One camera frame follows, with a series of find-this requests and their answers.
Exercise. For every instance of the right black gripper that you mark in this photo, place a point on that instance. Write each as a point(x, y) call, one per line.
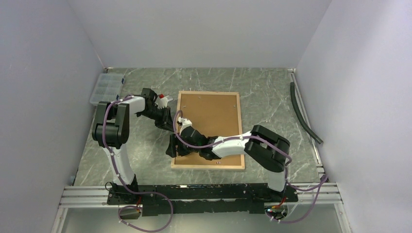
point(171, 150)

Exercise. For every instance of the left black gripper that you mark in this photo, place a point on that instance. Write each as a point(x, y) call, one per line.
point(168, 122)

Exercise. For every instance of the wooden picture frame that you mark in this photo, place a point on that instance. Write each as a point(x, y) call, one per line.
point(206, 167)

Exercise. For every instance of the brown backing board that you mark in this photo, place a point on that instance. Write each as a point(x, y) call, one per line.
point(209, 125)

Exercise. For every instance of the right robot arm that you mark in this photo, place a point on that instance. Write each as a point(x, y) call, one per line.
point(267, 148)

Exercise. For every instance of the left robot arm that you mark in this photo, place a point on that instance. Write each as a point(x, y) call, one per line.
point(111, 129)

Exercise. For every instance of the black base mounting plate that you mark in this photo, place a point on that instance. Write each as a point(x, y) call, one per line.
point(203, 198)

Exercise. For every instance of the clear plastic organizer box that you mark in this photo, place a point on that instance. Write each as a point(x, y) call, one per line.
point(107, 88)

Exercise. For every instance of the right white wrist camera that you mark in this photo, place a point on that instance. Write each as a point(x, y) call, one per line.
point(183, 123)

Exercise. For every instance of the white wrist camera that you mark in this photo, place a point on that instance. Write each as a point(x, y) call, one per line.
point(162, 101)
point(183, 123)

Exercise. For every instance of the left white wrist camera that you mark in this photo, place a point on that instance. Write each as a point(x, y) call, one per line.
point(162, 101)

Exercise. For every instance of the aluminium rail frame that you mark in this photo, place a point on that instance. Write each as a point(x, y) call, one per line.
point(96, 197)

